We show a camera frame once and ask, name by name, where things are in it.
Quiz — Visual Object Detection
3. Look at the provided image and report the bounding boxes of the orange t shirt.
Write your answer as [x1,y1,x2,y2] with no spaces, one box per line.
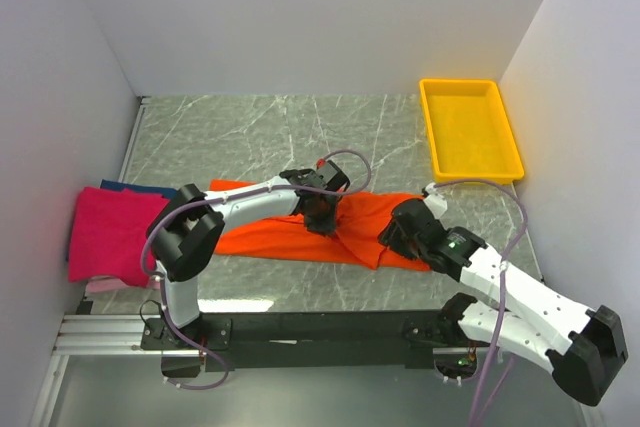
[215,192,430,272]

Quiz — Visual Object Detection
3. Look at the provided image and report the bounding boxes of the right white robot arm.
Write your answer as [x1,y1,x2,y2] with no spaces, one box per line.
[379,198,628,407]

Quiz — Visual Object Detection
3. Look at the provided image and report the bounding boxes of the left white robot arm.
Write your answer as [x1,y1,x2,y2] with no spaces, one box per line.
[144,160,350,349]

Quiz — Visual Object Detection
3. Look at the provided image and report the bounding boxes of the yellow plastic tray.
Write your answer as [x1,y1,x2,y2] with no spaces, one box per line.
[419,79,525,184]

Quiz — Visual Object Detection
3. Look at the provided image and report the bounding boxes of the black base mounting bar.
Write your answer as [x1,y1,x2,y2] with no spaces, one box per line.
[140,310,501,374]

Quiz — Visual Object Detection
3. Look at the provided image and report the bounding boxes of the folded navy t shirt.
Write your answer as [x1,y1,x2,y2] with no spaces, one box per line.
[100,179,177,199]

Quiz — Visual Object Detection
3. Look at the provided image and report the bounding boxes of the folded magenta t shirt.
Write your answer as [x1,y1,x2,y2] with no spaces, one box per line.
[68,187,168,288]

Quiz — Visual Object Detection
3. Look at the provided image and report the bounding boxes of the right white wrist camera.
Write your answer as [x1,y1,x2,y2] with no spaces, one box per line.
[422,183,448,219]

